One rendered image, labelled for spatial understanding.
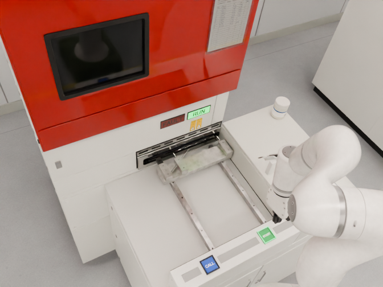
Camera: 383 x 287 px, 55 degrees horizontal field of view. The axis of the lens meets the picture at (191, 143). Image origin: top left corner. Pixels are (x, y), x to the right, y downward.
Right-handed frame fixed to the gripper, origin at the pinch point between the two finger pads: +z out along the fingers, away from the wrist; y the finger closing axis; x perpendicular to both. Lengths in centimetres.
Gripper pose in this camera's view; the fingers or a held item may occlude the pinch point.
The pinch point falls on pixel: (277, 217)
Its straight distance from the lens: 138.1
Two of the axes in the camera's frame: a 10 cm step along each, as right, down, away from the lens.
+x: 8.7, -3.3, 3.6
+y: 4.9, 5.7, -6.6
